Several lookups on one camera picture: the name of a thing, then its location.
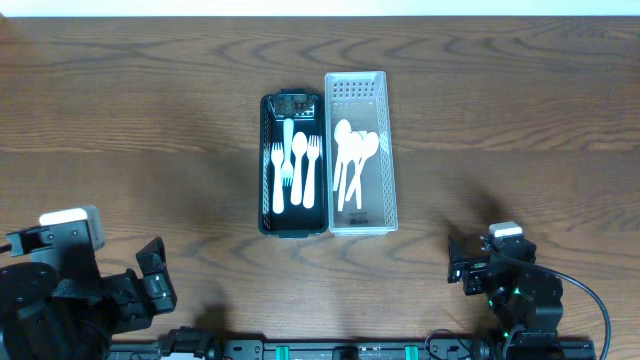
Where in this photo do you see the clear plastic basket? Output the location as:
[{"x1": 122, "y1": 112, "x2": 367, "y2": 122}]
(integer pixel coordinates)
[{"x1": 324, "y1": 71, "x2": 398, "y2": 236}]

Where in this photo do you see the white thin spoon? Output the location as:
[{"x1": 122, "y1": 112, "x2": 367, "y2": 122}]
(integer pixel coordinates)
[
  {"x1": 333, "y1": 119, "x2": 351, "y2": 191},
  {"x1": 337, "y1": 131, "x2": 364, "y2": 212},
  {"x1": 345, "y1": 132, "x2": 379, "y2": 209}
]

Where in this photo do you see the dark green plastic basket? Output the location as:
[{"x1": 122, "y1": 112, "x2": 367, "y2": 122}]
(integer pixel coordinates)
[{"x1": 258, "y1": 89, "x2": 328, "y2": 238}]

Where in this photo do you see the mint green plastic fork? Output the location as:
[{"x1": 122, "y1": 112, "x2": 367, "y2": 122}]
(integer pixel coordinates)
[{"x1": 281, "y1": 118, "x2": 294, "y2": 186}]

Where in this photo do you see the white fork long handle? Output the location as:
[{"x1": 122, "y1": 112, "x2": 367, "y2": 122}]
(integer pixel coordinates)
[{"x1": 303, "y1": 135, "x2": 320, "y2": 209}]

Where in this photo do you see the white thick-handled spoon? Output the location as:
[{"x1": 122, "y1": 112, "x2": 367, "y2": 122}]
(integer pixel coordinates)
[{"x1": 290, "y1": 132, "x2": 307, "y2": 206}]

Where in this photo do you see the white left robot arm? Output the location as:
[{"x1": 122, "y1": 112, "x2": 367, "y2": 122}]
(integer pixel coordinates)
[{"x1": 1, "y1": 237, "x2": 177, "y2": 359}]

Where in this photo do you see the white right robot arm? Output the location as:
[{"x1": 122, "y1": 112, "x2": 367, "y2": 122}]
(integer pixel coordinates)
[{"x1": 448, "y1": 235, "x2": 563, "y2": 347}]

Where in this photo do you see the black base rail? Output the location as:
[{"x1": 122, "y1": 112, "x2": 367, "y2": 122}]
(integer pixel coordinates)
[{"x1": 106, "y1": 327, "x2": 596, "y2": 360}]

